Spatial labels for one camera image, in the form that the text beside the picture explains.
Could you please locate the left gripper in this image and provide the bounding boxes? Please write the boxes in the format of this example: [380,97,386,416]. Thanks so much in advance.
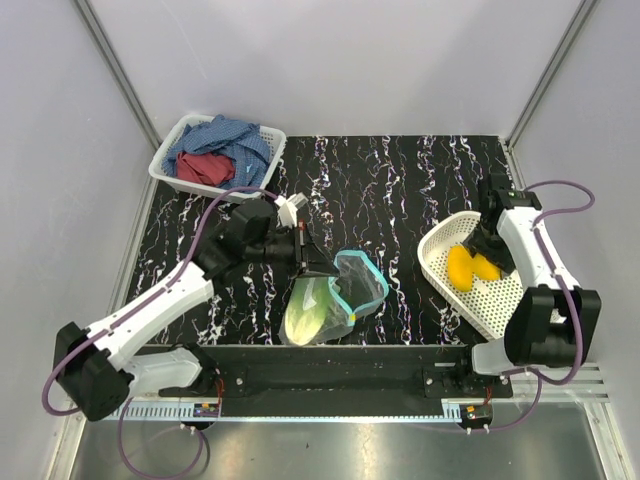
[246,221,340,279]

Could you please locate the yellow fake lemon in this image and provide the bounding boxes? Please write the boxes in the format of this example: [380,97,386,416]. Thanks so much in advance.
[472,253,502,282]
[447,245,475,293]

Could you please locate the clear zip top bag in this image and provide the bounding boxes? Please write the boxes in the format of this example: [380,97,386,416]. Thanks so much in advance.
[277,248,390,347]

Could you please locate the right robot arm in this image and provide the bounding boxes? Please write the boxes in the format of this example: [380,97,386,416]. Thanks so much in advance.
[453,174,602,397]

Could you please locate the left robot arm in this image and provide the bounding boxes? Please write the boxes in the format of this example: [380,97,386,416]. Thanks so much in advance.
[45,195,338,421]

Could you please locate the green fake lettuce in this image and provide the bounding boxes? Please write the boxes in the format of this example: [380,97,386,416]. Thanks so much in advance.
[279,277,336,347]

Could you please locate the white perforated basket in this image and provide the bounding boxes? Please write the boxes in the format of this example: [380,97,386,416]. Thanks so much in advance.
[417,211,523,340]

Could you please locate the black marble pattern mat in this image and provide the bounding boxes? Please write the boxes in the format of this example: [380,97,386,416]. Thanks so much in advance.
[152,135,509,345]

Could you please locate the blue patterned cloth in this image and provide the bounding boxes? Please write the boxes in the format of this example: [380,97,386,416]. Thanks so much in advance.
[161,115,270,189]

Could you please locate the grey plastic basket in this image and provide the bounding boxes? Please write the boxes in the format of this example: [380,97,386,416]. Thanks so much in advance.
[149,115,286,202]

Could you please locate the dark red cloth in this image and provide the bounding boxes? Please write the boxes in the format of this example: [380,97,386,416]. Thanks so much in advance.
[176,152,236,187]

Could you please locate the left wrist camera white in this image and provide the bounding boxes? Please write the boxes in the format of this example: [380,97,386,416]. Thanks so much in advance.
[274,193,308,228]

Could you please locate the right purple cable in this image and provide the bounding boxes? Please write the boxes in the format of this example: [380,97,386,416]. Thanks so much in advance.
[522,179,596,431]

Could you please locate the purple cable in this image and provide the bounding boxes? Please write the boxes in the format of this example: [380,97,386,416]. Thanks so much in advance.
[522,179,596,431]
[41,187,281,416]

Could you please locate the aluminium rail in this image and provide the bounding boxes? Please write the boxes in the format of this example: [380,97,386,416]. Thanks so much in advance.
[104,367,609,428]

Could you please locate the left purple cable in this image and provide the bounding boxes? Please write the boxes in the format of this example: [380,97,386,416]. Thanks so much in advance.
[41,187,281,416]

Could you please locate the right aluminium frame post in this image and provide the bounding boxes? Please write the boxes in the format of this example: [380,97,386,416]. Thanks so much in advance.
[504,0,600,150]

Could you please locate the aluminium frame post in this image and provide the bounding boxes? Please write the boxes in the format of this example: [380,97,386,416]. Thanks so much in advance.
[70,0,161,150]
[504,0,600,150]

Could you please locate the left aluminium frame post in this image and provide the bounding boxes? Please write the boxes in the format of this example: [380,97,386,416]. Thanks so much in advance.
[70,0,161,150]

